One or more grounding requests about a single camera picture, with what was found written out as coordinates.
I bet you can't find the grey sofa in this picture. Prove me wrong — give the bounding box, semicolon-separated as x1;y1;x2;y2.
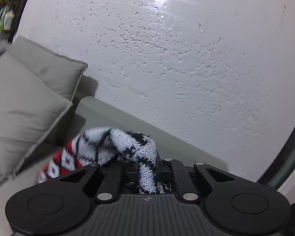
0;96;228;236

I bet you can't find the large grey cushion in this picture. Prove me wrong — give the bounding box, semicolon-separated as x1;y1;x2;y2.
0;52;73;195

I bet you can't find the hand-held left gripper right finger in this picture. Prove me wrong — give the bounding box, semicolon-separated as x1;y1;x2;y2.
160;159;236;201

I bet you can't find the dark framed window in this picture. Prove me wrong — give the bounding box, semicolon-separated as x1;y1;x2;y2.
257;108;295;195

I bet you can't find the red white black knit sweater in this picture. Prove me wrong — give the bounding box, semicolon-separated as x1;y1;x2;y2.
37;127;171;194

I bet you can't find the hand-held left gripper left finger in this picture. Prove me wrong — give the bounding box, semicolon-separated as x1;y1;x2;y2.
60;161;138;201

